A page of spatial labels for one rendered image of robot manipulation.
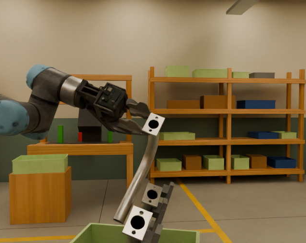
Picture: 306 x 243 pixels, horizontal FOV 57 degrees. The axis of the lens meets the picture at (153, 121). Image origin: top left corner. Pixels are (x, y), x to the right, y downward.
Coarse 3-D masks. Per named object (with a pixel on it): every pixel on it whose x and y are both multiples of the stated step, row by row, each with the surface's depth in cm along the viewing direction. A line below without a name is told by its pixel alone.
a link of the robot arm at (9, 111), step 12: (0, 96) 62; (0, 108) 58; (12, 108) 58; (24, 108) 61; (36, 108) 68; (0, 120) 58; (12, 120) 58; (24, 120) 61; (36, 120) 67; (0, 132) 58; (12, 132) 59; (24, 132) 65
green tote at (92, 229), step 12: (84, 228) 102; (96, 228) 106; (108, 228) 105; (120, 228) 104; (72, 240) 93; (84, 240) 100; (96, 240) 106; (108, 240) 105; (120, 240) 104; (168, 240) 101; (180, 240) 100; (192, 240) 100
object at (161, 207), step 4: (164, 200) 74; (160, 204) 74; (164, 204) 72; (156, 208) 73; (160, 208) 73; (164, 208) 72; (152, 212) 73; (156, 212) 72; (160, 212) 72; (164, 212) 72; (152, 216) 75; (156, 216) 74; (160, 216) 72; (156, 220) 73; (160, 220) 72; (156, 224) 72
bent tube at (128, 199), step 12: (156, 120) 71; (144, 132) 70; (156, 132) 69; (156, 144) 77; (144, 156) 80; (144, 168) 78; (132, 180) 77; (132, 192) 74; (120, 204) 73; (132, 204) 74; (120, 216) 71
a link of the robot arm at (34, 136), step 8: (32, 96) 73; (40, 104) 72; (48, 104) 73; (56, 104) 75; (40, 112) 69; (48, 112) 74; (40, 120) 69; (48, 120) 74; (40, 128) 72; (48, 128) 76; (32, 136) 73; (40, 136) 74
